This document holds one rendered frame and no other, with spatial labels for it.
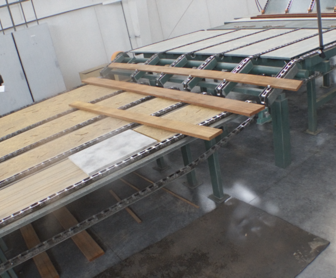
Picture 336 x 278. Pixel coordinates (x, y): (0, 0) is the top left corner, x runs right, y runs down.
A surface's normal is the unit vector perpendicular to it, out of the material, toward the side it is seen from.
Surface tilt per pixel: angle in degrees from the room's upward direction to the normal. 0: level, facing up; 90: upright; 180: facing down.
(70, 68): 90
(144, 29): 99
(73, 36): 88
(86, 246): 0
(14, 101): 90
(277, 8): 47
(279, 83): 22
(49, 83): 90
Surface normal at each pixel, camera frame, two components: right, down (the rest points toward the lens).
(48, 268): -0.19, -0.89
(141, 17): 0.61, 0.37
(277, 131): -0.79, 0.40
